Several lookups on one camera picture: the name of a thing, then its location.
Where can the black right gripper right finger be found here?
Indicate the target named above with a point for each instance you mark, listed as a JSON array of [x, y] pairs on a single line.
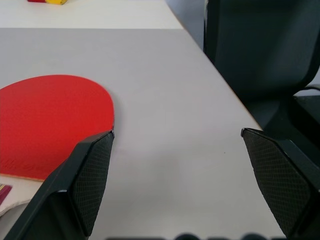
[[282, 180]]

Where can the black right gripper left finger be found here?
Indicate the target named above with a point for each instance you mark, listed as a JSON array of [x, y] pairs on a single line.
[[75, 190]]

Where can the red table tennis paddle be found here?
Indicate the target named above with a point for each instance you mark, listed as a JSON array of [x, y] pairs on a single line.
[[50, 120]]

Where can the black office chair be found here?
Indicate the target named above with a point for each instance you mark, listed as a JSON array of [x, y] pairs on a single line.
[[250, 50]]

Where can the yellow block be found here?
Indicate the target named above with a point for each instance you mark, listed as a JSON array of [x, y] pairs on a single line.
[[56, 1]]

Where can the red block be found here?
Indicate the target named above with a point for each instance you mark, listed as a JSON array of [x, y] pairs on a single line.
[[36, 0]]

